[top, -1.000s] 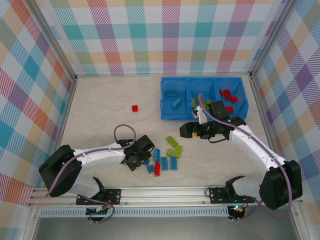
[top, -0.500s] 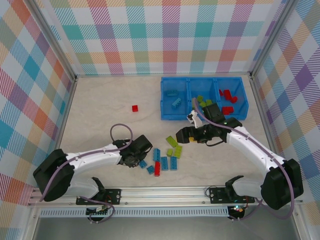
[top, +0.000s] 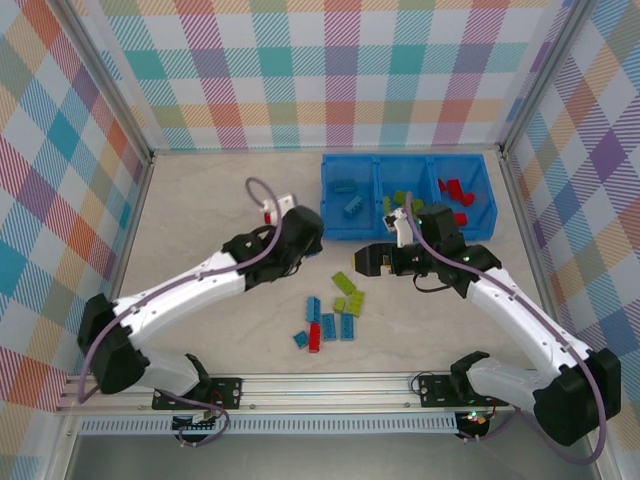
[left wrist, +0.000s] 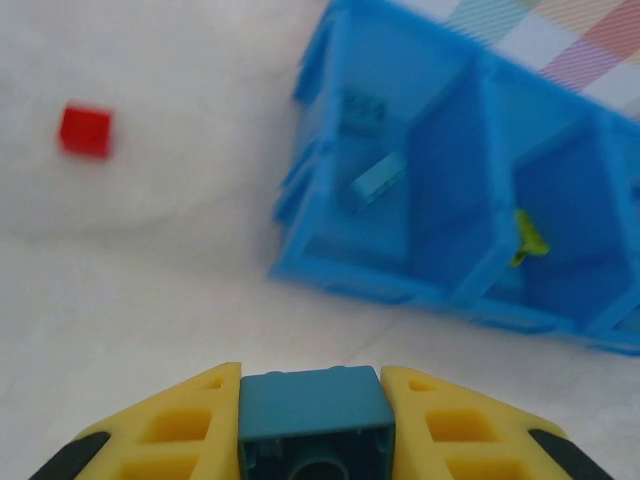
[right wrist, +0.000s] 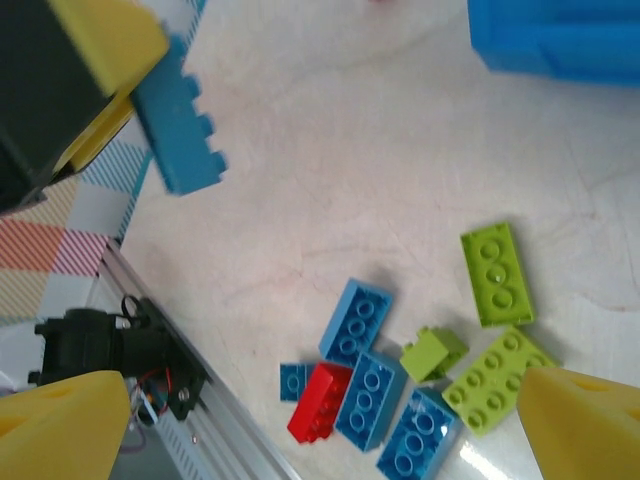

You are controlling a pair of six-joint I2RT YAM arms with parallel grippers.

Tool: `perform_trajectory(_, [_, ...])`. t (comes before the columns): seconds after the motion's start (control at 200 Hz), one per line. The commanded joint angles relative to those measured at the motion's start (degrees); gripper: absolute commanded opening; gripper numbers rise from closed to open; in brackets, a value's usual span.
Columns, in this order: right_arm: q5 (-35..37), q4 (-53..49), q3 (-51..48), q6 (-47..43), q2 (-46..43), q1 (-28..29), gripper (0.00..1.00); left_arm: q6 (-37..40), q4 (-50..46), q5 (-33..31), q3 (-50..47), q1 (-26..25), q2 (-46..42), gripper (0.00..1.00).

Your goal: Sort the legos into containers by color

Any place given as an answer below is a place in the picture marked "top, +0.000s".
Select blue plastic storage bin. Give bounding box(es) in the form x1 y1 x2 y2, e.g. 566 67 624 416
319 153 377 241
373 153 432 240
428 153 496 239

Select thin black wire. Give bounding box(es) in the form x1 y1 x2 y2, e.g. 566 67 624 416
412 269 450 297

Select aluminium frame rail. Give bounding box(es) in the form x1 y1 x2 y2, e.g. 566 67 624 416
497 144 566 346
62 149 157 396

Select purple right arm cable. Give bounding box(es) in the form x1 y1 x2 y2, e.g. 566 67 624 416
404 191 611 466

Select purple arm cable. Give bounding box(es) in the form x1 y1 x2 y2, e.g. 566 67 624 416
78 177 286 405
404 191 611 466

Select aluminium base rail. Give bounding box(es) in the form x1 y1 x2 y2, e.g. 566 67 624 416
54 372 516 414

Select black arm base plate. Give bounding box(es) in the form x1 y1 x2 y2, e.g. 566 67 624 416
417 372 507 409
152 377 245 411

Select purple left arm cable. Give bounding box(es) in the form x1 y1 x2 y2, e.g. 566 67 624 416
78 177 286 405

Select white slotted cable duct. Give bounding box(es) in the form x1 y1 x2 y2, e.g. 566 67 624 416
79 412 459 435

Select aluminium frame post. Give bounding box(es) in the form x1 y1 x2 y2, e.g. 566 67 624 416
47 0 156 166
497 0 599 156

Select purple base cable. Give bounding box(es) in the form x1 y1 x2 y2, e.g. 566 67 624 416
162 389 232 449

